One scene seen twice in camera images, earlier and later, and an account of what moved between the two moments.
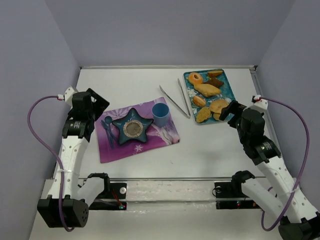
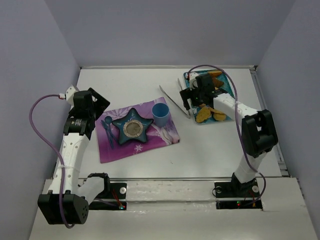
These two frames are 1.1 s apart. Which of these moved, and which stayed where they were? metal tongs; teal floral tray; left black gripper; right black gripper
Moved: right black gripper
Stayed: teal floral tray; left black gripper; metal tongs
